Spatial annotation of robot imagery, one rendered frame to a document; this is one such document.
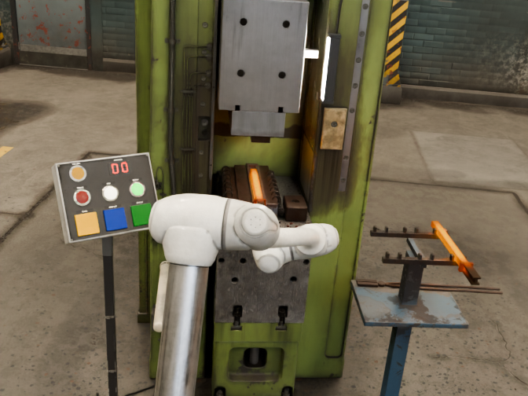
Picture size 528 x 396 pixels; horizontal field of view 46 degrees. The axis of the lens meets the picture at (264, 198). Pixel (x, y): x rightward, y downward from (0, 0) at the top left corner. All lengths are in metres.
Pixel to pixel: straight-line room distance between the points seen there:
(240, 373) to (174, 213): 1.47
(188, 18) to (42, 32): 6.79
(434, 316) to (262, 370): 0.84
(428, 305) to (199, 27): 1.38
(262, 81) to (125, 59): 6.53
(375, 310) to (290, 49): 1.03
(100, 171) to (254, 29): 0.74
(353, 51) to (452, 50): 6.07
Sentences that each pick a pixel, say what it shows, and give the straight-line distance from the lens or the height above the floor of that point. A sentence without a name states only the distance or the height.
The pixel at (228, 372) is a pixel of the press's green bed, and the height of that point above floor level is 0.20.
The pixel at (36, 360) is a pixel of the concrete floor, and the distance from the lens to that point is 3.32.
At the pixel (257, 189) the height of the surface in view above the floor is 1.01.
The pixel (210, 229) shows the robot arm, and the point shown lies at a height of 1.32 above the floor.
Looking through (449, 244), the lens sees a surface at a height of 0.95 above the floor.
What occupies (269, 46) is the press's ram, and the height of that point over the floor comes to 1.60.
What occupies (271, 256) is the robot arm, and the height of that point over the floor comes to 1.02.
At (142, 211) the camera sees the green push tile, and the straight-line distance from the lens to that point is 2.32.
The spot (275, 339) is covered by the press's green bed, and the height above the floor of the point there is 0.38.
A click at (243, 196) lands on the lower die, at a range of 2.53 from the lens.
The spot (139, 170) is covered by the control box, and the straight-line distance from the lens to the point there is 2.34.
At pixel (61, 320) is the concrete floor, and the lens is 3.56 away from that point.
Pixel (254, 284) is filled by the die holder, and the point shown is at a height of 0.66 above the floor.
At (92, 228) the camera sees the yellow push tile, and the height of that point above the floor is 1.00.
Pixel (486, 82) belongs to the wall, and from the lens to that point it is 8.71.
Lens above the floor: 2.01
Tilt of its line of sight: 24 degrees down
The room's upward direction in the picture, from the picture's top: 4 degrees clockwise
